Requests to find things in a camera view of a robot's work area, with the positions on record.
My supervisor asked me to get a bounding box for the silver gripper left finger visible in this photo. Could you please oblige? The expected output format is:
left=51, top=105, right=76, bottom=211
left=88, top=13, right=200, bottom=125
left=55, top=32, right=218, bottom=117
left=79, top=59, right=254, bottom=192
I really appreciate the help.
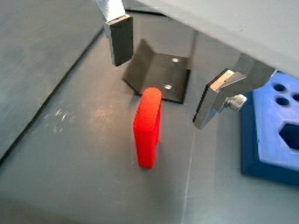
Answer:
left=95, top=0, right=134, bottom=67

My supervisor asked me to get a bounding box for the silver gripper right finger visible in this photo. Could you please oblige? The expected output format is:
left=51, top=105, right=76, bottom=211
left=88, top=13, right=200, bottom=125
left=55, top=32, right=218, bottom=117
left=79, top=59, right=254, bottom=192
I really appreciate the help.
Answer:
left=192, top=53, right=276, bottom=129

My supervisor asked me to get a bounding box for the red square-circle peg object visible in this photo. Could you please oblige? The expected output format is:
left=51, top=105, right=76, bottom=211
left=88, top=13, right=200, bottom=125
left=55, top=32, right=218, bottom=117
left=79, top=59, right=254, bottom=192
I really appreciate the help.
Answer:
left=134, top=87, right=162, bottom=169

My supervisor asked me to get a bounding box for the blue shape sorting board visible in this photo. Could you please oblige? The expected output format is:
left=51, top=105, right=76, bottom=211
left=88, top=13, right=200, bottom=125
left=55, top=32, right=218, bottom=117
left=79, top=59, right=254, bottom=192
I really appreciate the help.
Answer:
left=240, top=72, right=299, bottom=187

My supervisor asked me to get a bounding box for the black curved holder stand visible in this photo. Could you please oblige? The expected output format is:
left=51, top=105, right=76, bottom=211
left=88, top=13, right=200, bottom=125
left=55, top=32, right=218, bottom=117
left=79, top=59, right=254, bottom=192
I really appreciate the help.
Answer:
left=123, top=39, right=191, bottom=104

